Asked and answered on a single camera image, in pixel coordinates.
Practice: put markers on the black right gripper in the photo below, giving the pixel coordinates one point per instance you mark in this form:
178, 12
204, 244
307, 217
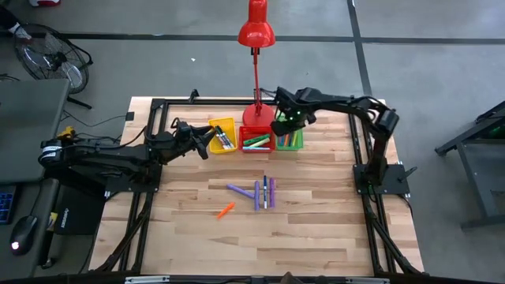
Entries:
298, 106

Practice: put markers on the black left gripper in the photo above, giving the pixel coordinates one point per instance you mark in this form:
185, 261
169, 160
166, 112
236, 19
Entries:
185, 136

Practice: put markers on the orange slim highlighter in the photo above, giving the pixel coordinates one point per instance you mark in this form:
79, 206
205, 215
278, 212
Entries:
225, 210
287, 140

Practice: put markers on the yellow slim highlighter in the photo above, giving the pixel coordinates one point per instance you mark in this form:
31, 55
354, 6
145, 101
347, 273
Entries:
295, 140

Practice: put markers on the green Expo marker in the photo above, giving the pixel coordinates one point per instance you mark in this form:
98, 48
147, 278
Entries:
222, 131

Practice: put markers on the pale green highlighter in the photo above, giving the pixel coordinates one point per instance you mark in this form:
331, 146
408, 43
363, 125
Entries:
262, 143

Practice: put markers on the green Sharpie highlighter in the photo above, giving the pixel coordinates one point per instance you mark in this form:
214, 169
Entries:
256, 139

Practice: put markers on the black Expo marker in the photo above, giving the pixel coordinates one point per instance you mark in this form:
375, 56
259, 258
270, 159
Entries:
231, 144

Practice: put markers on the blue Expo marker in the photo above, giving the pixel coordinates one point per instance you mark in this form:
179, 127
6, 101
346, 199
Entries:
265, 193

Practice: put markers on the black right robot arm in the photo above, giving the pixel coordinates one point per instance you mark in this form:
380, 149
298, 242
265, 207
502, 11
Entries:
347, 103

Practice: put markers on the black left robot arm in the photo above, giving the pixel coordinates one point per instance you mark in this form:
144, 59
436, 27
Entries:
98, 154

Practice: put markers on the green plastic basket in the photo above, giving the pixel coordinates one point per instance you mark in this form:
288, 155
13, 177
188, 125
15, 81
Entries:
300, 142

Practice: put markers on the red plastic basket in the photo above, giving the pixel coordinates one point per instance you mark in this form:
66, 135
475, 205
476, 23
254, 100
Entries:
256, 130

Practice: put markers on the yellow plastic basket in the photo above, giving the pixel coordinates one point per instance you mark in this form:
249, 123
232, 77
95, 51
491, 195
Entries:
230, 122

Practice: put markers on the red desk lamp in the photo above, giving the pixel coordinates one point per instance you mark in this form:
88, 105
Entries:
256, 31

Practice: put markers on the black flat box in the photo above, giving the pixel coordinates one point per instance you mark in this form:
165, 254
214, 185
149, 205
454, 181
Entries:
79, 217

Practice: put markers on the black floor fan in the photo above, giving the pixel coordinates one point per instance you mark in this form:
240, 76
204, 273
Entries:
51, 61

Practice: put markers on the large grey flat panel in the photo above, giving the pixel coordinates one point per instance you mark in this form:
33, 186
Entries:
31, 126

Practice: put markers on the yellow black tag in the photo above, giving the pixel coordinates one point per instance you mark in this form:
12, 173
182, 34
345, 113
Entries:
52, 221

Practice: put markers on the grey side desk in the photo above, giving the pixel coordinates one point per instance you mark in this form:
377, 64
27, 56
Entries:
27, 201

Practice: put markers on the grey metal table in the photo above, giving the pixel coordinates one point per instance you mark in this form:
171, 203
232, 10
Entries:
477, 177

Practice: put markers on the person's foot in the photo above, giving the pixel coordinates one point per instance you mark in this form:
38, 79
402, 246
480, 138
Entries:
45, 2
21, 33

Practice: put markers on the black computer mouse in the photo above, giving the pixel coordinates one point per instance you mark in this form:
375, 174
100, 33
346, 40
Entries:
23, 234

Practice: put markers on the backlit computer keyboard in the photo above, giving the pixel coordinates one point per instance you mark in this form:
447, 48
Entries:
6, 205

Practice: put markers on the black frame clamp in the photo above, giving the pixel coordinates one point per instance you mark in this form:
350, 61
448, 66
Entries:
193, 96

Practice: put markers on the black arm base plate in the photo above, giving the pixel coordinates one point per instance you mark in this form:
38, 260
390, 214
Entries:
155, 184
396, 183

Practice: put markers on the small black square mount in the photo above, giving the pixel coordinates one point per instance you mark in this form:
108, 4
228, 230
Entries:
130, 116

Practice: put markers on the silver metal bracket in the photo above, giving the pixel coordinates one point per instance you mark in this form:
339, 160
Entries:
146, 280
367, 281

